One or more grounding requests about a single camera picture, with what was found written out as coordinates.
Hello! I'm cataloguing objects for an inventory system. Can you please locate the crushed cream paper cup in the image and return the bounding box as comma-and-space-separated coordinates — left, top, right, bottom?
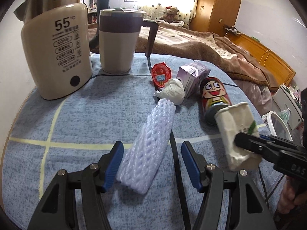
214, 101, 263, 173

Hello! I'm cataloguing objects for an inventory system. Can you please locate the white round trash bin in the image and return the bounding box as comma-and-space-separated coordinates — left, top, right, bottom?
262, 111, 293, 141

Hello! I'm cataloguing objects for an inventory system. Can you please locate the person's right hand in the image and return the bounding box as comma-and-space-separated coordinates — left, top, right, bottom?
277, 176, 306, 214

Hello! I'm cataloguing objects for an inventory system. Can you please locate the green printed plastic bag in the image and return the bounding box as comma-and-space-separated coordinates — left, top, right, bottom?
277, 108, 291, 124

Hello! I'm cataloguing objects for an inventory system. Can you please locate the white bedside cabinet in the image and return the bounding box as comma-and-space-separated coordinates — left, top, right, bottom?
272, 84, 303, 130

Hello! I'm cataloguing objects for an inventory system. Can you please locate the pink bed sheet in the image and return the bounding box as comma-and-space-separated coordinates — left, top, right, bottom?
234, 80, 273, 116

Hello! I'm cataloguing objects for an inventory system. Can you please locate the wooden bed headboard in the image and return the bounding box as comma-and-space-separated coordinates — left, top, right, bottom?
226, 33, 296, 87

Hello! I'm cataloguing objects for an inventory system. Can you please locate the blue plaid tablecloth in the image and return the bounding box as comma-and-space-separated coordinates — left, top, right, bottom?
2, 53, 284, 229

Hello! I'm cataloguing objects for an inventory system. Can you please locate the far red cartoon can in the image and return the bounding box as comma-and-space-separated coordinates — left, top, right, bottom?
200, 77, 232, 126

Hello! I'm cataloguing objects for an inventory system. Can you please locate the white foam fruit net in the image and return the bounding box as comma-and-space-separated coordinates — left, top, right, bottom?
116, 99, 176, 194

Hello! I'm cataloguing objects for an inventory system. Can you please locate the brown blanket on bed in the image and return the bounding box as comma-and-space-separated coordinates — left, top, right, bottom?
87, 21, 280, 93

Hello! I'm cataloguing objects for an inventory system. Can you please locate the purple milk carton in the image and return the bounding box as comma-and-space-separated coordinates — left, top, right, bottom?
176, 61, 211, 98

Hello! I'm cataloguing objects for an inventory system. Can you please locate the small white tissue ball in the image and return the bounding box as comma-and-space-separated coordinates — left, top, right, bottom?
154, 78, 185, 105

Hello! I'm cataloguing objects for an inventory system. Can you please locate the red foil cup lid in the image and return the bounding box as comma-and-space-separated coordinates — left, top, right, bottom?
151, 62, 172, 88

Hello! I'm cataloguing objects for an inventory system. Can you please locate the orange wooden wardrobe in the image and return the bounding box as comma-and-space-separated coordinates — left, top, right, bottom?
189, 0, 241, 37

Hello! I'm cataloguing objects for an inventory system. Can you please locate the brown teddy bear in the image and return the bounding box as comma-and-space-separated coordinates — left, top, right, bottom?
159, 6, 189, 29

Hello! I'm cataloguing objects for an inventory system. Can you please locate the cream electric kettle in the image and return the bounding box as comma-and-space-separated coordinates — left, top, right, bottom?
14, 0, 109, 100

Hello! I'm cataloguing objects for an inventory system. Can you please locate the white brown lidded mug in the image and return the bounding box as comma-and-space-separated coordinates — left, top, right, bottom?
99, 8, 159, 74

